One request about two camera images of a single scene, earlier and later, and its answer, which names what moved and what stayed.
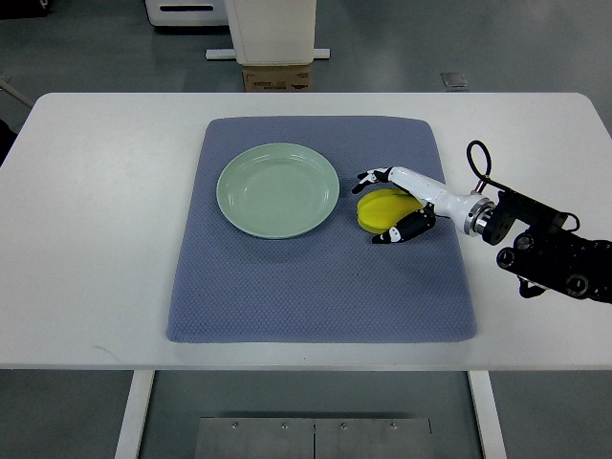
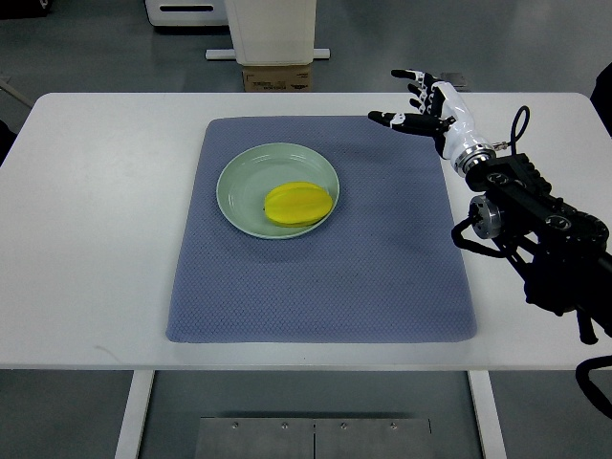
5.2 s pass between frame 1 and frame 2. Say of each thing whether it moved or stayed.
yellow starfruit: moved
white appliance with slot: stayed
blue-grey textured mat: stayed
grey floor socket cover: stayed
